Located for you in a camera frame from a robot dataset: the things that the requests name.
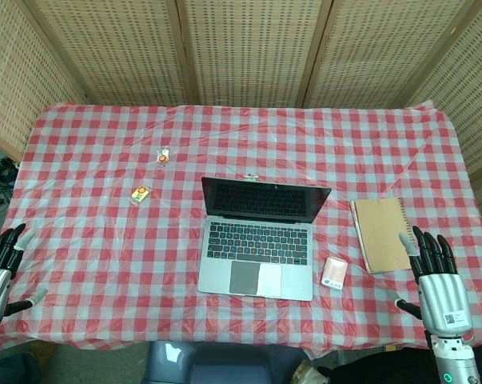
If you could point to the silver laptop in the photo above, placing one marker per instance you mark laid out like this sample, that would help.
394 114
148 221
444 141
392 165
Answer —
260 236

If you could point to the grey blue chair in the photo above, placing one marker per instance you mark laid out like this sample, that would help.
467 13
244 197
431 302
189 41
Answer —
228 364

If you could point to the red white checkered tablecloth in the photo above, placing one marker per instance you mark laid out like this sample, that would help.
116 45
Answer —
240 224

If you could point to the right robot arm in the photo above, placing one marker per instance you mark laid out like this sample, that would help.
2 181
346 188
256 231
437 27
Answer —
454 360

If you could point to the brown kraft notebook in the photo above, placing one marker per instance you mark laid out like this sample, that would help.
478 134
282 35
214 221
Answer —
382 234

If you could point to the orange yellow snack packet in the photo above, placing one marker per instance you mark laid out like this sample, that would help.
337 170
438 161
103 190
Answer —
140 194

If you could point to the pink white tissue pack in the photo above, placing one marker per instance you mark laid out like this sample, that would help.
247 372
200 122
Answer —
335 273

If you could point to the small green white clip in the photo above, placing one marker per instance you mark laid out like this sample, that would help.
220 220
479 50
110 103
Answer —
249 177

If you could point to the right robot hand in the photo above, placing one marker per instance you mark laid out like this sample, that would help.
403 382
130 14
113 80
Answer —
440 292

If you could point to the small white candy wrapper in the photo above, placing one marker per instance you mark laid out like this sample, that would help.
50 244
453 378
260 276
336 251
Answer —
163 156

